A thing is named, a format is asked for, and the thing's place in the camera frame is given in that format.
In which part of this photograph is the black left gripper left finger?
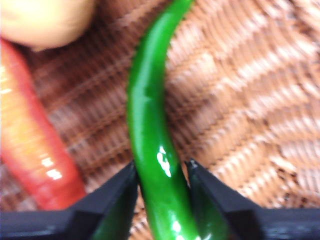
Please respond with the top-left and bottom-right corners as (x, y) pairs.
(0, 160), (139, 240)

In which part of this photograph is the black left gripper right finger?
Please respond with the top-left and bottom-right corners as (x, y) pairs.
(184, 158), (320, 240)

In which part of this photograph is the long green pepper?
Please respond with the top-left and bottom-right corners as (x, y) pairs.
(126, 0), (213, 240)

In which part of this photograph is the orange carrot with green leaves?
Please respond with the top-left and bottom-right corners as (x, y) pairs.
(0, 39), (88, 211)

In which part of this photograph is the brown woven wicker basket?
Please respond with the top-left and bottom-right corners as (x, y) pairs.
(0, 0), (320, 240)

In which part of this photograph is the yellow-brown potato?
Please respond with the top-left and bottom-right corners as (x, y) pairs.
(0, 0), (97, 53)

